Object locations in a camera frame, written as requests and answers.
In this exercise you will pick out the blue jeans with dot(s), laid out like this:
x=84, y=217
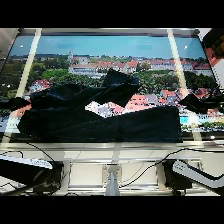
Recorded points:
x=133, y=126

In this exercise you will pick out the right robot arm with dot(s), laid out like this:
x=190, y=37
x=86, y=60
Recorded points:
x=200, y=175

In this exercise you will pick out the silver frame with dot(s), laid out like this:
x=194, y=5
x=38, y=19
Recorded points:
x=113, y=146

